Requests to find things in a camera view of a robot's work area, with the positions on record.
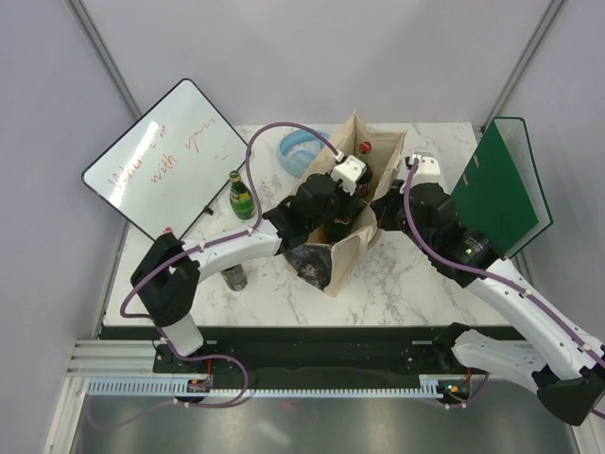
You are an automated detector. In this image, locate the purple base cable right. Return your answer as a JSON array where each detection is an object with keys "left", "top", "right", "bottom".
[{"left": 424, "top": 366, "right": 490, "bottom": 410}]

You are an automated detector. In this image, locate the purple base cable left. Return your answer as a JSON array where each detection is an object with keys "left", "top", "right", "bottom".
[{"left": 84, "top": 353, "right": 251, "bottom": 432}]

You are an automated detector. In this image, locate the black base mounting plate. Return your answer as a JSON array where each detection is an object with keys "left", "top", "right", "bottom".
[{"left": 98, "top": 323, "right": 530, "bottom": 393}]

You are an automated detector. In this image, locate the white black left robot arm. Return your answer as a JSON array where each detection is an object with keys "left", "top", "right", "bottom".
[{"left": 130, "top": 174, "right": 371, "bottom": 372}]

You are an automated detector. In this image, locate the light blue slotted cable duct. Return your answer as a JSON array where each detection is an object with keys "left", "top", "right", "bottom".
[{"left": 86, "top": 376, "right": 443, "bottom": 399}]

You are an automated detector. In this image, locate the green Perrier bottle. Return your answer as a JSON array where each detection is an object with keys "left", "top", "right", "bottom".
[
  {"left": 323, "top": 208, "right": 362, "bottom": 245},
  {"left": 229, "top": 170, "right": 256, "bottom": 220}
]

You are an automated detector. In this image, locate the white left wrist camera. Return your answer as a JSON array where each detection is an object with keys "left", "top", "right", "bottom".
[{"left": 330, "top": 155, "right": 368, "bottom": 196}]

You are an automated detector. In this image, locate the Coca-Cola glass bottle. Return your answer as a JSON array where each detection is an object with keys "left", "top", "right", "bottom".
[{"left": 358, "top": 141, "right": 373, "bottom": 199}]

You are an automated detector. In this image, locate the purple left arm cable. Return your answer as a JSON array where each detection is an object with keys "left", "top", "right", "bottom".
[{"left": 118, "top": 121, "right": 346, "bottom": 365}]

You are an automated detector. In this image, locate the green ring binder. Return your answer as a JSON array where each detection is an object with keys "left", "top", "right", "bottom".
[{"left": 452, "top": 116, "right": 553, "bottom": 258}]

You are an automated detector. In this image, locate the white dry-erase board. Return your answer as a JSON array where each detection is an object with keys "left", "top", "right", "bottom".
[{"left": 81, "top": 79, "right": 247, "bottom": 239}]

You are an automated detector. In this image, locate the cream canvas Monet tote bag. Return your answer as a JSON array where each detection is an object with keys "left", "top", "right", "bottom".
[{"left": 285, "top": 113, "right": 406, "bottom": 297}]

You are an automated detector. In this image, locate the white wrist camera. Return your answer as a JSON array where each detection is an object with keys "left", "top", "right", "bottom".
[
  {"left": 330, "top": 155, "right": 368, "bottom": 196},
  {"left": 406, "top": 153, "right": 441, "bottom": 184}
]

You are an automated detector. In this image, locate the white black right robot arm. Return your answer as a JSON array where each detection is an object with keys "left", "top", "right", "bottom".
[{"left": 372, "top": 181, "right": 604, "bottom": 426}]

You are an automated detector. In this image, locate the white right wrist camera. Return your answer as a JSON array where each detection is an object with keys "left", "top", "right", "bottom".
[{"left": 406, "top": 153, "right": 441, "bottom": 184}]

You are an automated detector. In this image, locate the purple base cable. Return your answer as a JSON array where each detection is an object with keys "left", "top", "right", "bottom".
[
  {"left": 84, "top": 353, "right": 251, "bottom": 432},
  {"left": 424, "top": 366, "right": 490, "bottom": 410}
]

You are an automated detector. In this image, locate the black Schweppes drink can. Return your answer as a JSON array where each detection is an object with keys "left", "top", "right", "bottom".
[{"left": 220, "top": 264, "right": 248, "bottom": 291}]

